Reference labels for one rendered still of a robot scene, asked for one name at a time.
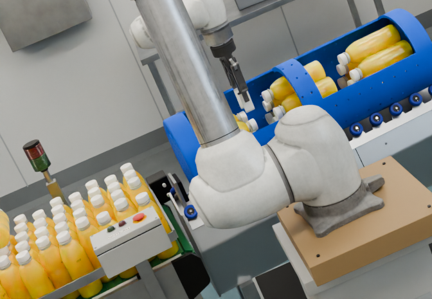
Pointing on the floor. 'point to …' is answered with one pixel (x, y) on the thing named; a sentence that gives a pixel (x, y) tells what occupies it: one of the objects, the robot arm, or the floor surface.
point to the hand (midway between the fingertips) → (244, 99)
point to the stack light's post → (56, 191)
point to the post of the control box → (150, 280)
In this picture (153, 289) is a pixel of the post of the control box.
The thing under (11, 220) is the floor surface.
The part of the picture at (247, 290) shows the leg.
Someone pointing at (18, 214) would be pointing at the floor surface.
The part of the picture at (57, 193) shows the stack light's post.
